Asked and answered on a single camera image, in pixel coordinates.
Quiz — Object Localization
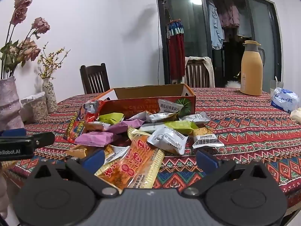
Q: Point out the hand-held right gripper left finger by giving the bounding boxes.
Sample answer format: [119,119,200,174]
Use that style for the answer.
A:
[30,148,119,197]

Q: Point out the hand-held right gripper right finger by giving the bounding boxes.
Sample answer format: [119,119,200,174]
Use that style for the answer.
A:
[183,149,271,197]

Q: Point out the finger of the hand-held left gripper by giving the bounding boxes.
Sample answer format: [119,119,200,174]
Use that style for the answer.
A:
[2,128,27,137]
[33,132,55,150]

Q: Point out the purple snack packet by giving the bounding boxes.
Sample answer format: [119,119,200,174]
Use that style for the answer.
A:
[75,131,114,147]
[105,119,145,135]

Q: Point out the large orange snack packet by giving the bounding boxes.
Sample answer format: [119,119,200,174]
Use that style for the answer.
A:
[95,127,165,190]

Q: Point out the red chips bag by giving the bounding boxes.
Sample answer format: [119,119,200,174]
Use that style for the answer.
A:
[63,99,104,144]

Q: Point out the long green white snack packet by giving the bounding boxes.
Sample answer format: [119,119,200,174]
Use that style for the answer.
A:
[140,121,198,134]

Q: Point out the orange cardboard box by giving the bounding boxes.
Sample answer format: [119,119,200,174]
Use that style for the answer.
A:
[90,83,196,123]

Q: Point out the gold snack packet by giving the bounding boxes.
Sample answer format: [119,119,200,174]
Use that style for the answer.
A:
[65,145,88,159]

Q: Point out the yellow snack packet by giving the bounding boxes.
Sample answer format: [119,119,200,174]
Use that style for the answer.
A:
[193,127,214,137]

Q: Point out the speckled container white lid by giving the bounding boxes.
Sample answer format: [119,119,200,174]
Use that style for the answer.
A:
[21,91,49,123]

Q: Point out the pink textured vase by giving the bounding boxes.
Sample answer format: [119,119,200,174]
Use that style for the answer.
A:
[0,76,25,131]

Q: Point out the small brown orange snack packet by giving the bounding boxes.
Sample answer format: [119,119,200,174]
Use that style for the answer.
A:
[83,121,111,132]

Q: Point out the floral patterned vase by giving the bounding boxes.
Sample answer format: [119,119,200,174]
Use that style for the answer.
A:
[42,78,58,113]

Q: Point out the silver orange snack packet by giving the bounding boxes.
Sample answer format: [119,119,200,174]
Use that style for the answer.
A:
[146,112,179,123]

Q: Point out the yellow blossom branches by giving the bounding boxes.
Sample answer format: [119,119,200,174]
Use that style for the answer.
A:
[38,42,71,79]

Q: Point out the dark wooden chair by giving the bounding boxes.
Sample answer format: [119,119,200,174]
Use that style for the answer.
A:
[80,63,111,95]

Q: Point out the pink dried flowers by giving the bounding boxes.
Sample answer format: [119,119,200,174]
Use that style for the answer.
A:
[0,0,51,79]

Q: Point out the light wooden chair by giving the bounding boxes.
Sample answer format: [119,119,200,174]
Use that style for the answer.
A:
[185,57,212,88]

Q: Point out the chair with cream cloth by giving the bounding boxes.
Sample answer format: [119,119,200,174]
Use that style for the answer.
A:
[186,56,215,88]

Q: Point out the yellow thermos jug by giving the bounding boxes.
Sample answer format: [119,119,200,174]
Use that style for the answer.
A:
[240,40,266,96]

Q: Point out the white blue tissue pack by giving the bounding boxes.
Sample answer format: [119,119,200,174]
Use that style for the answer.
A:
[270,87,301,114]

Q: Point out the red tassel hanging ornament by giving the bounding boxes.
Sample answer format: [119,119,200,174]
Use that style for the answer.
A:
[166,21,186,84]

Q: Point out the light blue hanging shirt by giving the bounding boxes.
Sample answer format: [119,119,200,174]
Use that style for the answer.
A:
[208,0,224,50]

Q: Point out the white hanging garment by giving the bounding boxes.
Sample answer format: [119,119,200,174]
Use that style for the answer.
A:
[237,23,253,38]

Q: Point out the pink hanging garment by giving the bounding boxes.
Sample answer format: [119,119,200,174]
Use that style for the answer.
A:
[220,0,241,28]

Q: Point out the sliding glass door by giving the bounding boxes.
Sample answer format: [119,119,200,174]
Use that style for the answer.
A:
[155,0,283,92]

